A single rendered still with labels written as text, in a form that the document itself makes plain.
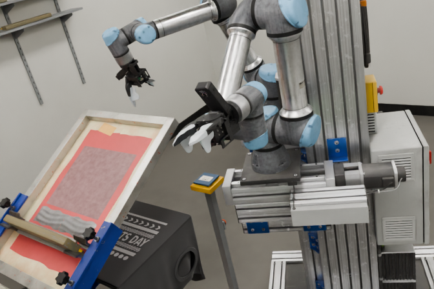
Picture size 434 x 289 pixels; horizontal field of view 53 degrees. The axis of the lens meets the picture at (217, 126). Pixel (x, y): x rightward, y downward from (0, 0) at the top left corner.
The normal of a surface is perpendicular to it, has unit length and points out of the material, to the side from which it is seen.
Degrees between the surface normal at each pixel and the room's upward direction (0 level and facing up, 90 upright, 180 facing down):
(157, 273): 93
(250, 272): 0
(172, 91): 90
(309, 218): 90
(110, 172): 26
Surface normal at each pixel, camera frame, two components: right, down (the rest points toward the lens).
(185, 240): 0.84, 0.08
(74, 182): -0.43, -0.60
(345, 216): -0.18, 0.44
